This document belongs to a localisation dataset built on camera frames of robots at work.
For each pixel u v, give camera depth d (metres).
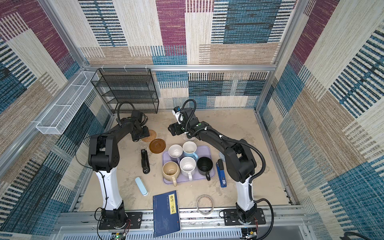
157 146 1.00
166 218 0.73
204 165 0.87
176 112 0.80
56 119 0.71
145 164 0.89
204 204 0.78
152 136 1.05
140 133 0.90
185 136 0.70
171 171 0.89
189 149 0.94
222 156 0.94
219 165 0.87
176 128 0.80
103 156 0.57
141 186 0.81
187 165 0.90
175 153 0.96
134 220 0.73
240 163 0.51
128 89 1.08
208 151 0.97
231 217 0.73
